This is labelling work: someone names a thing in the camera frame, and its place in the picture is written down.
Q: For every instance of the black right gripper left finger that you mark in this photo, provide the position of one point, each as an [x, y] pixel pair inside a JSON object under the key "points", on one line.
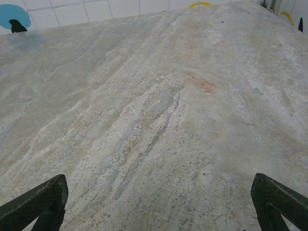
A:
{"points": [[45, 197]]}

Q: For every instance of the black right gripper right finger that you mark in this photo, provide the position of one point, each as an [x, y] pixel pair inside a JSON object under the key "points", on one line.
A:
{"points": [[284, 204]]}

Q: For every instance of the aluminium corner post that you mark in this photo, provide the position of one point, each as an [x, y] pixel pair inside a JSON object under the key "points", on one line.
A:
{"points": [[267, 3]]}

